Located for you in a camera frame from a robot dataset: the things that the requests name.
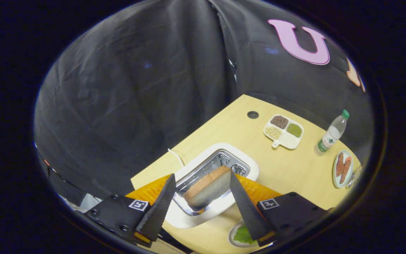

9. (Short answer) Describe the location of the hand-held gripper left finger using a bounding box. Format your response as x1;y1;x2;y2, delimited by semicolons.
83;173;177;247

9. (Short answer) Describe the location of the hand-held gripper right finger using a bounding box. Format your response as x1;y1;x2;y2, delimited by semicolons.
229;172;330;247

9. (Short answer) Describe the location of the green lettuce leaf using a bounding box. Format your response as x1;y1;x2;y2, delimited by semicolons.
233;224;256;244

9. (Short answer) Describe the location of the brown-crusted bread slice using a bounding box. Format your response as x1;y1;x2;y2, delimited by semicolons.
183;166;232;211

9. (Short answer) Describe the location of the round beige plate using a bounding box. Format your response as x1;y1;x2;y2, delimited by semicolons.
228;219;260;248

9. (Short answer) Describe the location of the white toaster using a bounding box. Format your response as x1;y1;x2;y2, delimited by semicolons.
164;142;260;229

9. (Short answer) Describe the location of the white divided seasoning dish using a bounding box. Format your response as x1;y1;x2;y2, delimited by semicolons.
263;114;304;150

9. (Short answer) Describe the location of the beige soybean pile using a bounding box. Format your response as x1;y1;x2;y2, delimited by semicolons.
265;126;282;140

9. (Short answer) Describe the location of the light blue oval plate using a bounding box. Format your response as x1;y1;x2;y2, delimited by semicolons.
332;150;354;188

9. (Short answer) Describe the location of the green bean pile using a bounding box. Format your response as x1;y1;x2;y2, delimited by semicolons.
287;123;303;138

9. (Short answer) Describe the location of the brown seed pile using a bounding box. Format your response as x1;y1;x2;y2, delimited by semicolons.
270;115;289;129

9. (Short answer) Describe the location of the clear green-capped water bottle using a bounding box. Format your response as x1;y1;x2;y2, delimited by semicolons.
314;109;350;157

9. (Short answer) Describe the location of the white toaster cable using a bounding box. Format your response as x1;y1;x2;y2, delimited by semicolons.
168;148;186;168

